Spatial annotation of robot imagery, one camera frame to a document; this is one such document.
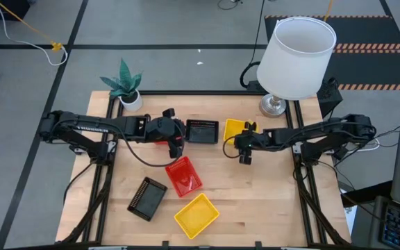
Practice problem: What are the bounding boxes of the black power strip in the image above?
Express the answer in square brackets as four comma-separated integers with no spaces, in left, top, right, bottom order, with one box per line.
[247,80,267,93]

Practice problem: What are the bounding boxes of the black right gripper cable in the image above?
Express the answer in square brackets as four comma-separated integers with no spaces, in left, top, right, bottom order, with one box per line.
[222,135,242,160]

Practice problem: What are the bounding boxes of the white cable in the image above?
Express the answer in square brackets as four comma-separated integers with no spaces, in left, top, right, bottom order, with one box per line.
[345,137,381,153]
[0,0,69,67]

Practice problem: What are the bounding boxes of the yellow extension cable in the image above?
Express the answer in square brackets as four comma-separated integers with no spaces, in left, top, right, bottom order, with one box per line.
[0,0,64,53]
[324,0,335,22]

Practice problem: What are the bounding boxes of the black slotted plastic basket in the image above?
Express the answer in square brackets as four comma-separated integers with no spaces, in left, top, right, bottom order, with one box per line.
[126,176,169,222]
[185,119,220,145]

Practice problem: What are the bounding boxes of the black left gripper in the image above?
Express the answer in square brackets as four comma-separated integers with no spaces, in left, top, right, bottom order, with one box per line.
[147,108,186,159]

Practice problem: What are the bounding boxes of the black aluminium table frame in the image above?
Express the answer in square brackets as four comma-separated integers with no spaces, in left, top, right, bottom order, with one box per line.
[56,90,352,250]

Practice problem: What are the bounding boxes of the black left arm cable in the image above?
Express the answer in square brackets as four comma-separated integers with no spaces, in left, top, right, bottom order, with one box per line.
[115,114,187,168]

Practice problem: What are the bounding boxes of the yellow slotted plastic basket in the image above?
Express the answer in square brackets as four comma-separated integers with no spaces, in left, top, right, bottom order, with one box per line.
[223,118,259,145]
[174,192,221,240]

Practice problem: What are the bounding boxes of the black box device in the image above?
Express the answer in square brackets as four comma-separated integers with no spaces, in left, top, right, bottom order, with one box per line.
[317,76,344,119]

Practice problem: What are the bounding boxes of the table lamp white shade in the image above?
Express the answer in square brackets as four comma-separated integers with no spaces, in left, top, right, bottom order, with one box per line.
[256,16,338,118]

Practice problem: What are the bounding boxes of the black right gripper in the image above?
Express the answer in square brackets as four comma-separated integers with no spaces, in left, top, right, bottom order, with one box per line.
[234,120,267,165]

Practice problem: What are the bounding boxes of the black mat orange hazard stripes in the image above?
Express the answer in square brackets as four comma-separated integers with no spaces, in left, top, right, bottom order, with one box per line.
[264,14,400,92]

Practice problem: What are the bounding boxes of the thick black cable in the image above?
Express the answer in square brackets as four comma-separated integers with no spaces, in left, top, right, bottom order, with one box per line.
[238,0,267,90]

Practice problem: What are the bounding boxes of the potted snake plant white pot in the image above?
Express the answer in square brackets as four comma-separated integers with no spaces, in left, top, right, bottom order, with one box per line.
[99,58,144,113]

